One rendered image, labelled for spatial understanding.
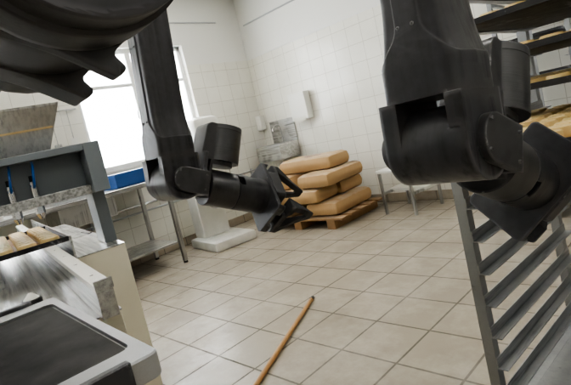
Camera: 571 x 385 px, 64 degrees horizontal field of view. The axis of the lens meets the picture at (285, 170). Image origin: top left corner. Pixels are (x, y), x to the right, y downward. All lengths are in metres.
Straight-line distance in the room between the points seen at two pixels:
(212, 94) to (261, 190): 5.26
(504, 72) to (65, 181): 1.41
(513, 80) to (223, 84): 5.76
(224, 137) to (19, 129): 0.98
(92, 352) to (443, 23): 0.32
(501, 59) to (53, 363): 0.40
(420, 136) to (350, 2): 4.97
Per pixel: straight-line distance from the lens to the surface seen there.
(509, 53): 0.42
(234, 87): 6.21
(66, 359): 0.36
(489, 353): 1.45
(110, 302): 0.84
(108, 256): 1.58
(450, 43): 0.33
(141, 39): 0.68
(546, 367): 1.79
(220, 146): 0.70
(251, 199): 0.71
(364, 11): 5.17
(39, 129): 1.60
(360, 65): 5.21
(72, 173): 1.63
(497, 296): 1.42
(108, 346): 0.35
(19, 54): 0.19
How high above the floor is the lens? 1.08
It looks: 5 degrees down
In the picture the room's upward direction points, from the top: 13 degrees counter-clockwise
